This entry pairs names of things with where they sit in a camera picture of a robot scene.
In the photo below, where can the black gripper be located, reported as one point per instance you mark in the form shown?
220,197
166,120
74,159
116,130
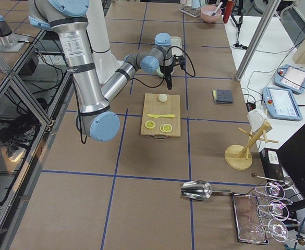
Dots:
167,70

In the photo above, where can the white steamed bun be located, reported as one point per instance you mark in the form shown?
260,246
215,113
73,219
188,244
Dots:
162,98

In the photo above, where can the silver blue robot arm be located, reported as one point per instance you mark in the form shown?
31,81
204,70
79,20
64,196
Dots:
81,28
10,41

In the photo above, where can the mint green bowl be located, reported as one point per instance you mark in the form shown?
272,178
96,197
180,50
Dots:
159,72

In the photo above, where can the pink bowl with ice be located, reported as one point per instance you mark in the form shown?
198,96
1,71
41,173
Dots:
209,13

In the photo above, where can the long bar spoon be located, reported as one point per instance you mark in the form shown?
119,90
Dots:
285,181

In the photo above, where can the bamboo cutting board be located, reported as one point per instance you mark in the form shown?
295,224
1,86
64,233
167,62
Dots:
161,119

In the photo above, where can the white bear serving tray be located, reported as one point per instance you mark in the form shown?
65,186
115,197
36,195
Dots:
176,45

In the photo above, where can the yellow plastic knife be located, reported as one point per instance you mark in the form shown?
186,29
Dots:
161,115

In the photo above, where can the lemon slice underneath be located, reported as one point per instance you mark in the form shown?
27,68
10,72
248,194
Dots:
162,128

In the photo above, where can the blue plastic cup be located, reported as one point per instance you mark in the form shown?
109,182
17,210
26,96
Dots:
196,4

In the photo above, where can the black small device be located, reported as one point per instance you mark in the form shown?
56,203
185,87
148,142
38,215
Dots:
250,106

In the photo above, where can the steel tube black cap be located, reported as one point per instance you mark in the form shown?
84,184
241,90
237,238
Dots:
217,9

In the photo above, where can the red cylinder tube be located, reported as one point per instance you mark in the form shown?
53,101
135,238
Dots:
228,10

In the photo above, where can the wooden mug tree stand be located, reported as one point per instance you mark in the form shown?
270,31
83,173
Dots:
238,156

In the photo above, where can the black tripod stick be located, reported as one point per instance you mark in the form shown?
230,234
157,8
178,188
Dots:
238,23

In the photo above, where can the near blue teach pendant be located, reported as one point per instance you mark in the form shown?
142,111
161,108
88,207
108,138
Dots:
281,104

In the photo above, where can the blue teach pendant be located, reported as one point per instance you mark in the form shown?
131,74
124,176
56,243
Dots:
290,77
281,104

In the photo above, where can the metal ice scoop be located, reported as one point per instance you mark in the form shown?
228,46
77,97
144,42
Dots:
201,190

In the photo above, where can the far blue teach pendant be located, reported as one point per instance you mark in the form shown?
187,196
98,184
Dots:
290,77

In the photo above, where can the black computer monitor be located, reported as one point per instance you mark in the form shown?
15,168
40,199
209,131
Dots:
292,157

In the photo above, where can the wine glass back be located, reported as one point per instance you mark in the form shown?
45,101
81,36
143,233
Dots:
272,189

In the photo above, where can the wine glass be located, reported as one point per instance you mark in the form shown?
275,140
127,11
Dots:
255,233
267,208
272,189

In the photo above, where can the wine glass middle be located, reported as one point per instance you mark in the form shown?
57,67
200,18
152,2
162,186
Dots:
267,208

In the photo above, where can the wine glass front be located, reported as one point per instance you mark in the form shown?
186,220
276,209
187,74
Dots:
255,233

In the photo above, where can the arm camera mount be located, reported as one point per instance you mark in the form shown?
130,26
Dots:
179,61

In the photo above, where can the lemon slice near handle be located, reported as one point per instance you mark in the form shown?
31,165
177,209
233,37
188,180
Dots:
150,124

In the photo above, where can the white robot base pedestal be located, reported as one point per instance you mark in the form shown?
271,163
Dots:
105,62

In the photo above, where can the white wire cup rack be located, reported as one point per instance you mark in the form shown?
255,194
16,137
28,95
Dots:
194,12

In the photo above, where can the aluminium frame post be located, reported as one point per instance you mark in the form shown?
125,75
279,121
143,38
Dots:
258,35

